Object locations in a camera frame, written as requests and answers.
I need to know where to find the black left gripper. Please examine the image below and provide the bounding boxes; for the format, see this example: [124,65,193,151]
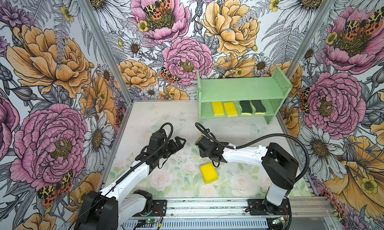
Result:
[158,136,186,159]

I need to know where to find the yellow sponge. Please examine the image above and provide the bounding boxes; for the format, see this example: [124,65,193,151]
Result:
[212,102,225,117]
[223,102,238,117]

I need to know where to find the dark green scouring sponge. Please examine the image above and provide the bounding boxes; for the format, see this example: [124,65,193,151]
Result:
[239,100,253,116]
[251,100,266,115]

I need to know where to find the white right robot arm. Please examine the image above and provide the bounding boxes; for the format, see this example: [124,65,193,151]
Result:
[195,136,302,208]

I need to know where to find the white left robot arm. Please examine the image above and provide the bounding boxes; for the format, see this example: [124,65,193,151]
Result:
[73,136,187,230]

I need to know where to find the green metal shelf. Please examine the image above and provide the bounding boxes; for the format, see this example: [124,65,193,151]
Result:
[197,67,293,124]

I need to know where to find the yellow sponge lying alone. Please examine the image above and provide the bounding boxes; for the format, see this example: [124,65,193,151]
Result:
[200,163,218,184]

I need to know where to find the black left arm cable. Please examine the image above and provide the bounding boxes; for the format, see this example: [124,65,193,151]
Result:
[68,122,174,230]

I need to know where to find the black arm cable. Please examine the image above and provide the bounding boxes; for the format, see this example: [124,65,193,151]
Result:
[194,122,310,183]
[68,122,174,230]

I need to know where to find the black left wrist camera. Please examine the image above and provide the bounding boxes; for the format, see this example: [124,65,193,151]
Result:
[147,131,166,154]

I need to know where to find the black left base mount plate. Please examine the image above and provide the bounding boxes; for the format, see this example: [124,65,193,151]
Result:
[134,200,168,217]

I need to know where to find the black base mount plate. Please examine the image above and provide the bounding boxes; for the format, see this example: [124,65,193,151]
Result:
[245,199,291,216]
[134,200,168,217]

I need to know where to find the aluminium rail frame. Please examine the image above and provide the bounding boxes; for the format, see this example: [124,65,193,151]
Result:
[117,197,341,230]

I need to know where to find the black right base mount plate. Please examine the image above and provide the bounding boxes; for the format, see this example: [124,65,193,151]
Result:
[245,199,291,216]

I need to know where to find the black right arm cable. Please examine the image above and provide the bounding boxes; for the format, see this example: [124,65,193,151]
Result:
[194,122,310,183]

